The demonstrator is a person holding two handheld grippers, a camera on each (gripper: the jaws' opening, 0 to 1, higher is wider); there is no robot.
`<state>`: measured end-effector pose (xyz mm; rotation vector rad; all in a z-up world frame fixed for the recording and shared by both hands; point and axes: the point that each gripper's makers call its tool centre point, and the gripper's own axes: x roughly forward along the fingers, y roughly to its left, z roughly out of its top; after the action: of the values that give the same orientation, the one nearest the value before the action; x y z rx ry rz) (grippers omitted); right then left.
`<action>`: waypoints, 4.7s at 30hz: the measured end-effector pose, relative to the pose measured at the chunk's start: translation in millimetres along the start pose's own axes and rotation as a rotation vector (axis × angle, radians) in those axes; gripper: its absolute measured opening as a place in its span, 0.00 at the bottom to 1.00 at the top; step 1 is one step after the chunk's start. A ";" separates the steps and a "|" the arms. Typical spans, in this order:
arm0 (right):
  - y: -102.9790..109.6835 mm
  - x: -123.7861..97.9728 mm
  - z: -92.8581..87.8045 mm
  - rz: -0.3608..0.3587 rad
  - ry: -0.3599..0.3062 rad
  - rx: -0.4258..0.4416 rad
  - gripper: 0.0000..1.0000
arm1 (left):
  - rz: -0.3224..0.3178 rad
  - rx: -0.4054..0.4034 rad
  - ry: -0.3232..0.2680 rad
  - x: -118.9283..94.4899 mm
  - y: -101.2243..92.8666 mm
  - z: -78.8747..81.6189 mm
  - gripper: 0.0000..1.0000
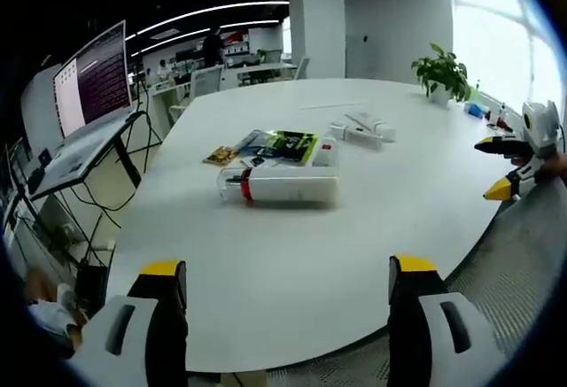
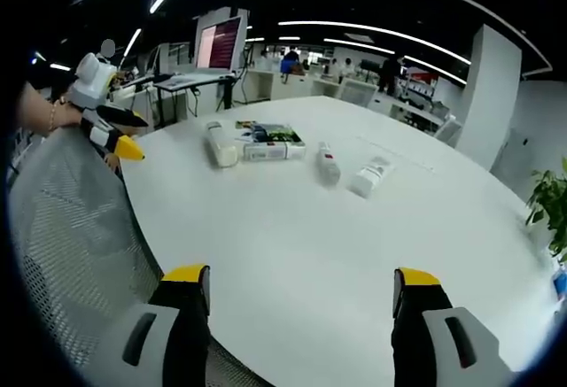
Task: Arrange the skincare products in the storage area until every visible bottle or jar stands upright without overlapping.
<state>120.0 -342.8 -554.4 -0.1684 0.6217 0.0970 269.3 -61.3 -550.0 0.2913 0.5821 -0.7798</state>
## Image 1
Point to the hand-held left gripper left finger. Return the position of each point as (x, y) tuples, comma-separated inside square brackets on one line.
[(133, 342)]

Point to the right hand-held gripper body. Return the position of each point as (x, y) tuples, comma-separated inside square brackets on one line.
[(540, 126)]

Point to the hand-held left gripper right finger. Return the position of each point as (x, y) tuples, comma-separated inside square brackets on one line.
[(425, 338)]

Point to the white skincare tube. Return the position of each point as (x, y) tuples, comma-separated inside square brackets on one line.
[(359, 136)]

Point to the white skincare box red label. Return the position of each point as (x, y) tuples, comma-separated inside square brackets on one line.
[(326, 152)]

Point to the green black skincare packet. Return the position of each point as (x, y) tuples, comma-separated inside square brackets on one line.
[(293, 145)]

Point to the person's right hand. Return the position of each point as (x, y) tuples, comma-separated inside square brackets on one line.
[(553, 165)]

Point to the small items on windowsill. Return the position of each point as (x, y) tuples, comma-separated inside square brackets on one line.
[(500, 119)]

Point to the blue box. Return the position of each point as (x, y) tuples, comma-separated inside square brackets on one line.
[(475, 109)]

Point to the black computer case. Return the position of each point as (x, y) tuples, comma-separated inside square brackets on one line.
[(93, 285)]

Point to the person's white shoe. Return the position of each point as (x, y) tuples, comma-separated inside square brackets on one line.
[(59, 311)]

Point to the green potted plant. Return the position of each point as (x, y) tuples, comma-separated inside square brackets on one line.
[(443, 75)]

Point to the white strip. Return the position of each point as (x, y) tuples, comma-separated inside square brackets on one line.
[(334, 105)]

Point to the grey standing desk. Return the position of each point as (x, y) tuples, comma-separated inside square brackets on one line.
[(80, 157)]

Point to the brown patterned packet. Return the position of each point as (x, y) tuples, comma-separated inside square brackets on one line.
[(220, 155)]

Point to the white office chair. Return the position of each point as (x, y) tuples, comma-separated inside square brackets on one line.
[(302, 68), (204, 81)]

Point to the blue grey packet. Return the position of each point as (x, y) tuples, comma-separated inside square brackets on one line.
[(250, 141)]

